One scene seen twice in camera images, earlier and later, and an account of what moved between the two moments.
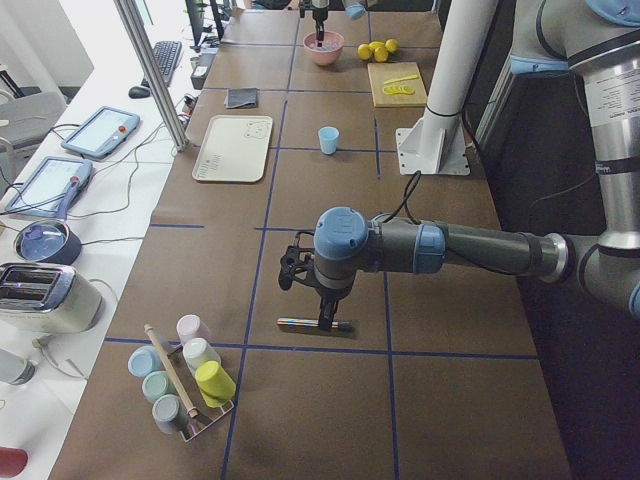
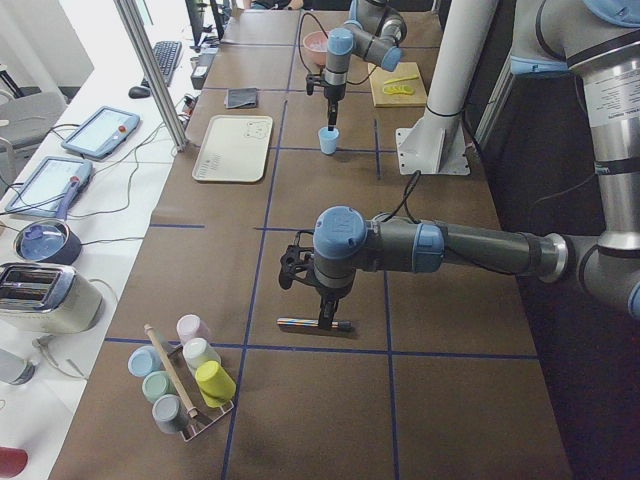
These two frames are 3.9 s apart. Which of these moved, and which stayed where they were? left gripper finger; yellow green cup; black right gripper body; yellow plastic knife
Moved: black right gripper body
Stayed: yellow plastic knife; yellow green cup; left gripper finger
